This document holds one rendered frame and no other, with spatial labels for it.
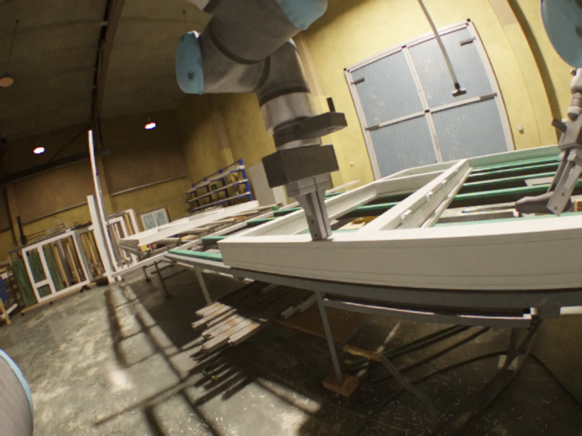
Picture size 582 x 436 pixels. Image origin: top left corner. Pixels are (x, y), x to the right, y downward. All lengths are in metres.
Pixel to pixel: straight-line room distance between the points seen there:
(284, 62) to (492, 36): 7.00
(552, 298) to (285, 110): 0.45
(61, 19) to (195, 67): 10.08
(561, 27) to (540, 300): 0.30
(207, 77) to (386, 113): 7.12
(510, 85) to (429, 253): 6.73
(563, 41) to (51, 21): 10.49
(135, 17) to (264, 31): 10.38
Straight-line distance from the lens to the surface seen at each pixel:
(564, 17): 0.33
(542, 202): 0.46
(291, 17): 0.27
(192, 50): 0.34
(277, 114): 0.40
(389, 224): 0.44
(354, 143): 7.94
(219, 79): 0.36
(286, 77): 0.42
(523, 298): 0.36
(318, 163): 0.42
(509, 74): 7.04
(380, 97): 7.49
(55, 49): 11.57
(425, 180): 1.20
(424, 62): 7.23
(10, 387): 0.40
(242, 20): 0.28
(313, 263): 0.45
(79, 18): 10.40
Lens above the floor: 1.04
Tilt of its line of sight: 8 degrees down
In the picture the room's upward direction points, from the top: 15 degrees counter-clockwise
